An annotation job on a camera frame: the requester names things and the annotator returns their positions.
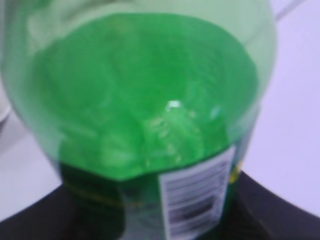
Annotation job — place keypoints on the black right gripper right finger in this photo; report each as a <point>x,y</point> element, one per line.
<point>259,214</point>

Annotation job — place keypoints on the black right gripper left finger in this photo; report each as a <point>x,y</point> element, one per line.
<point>50,218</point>

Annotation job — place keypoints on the green sprite bottle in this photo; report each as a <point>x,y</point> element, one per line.
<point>144,108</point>

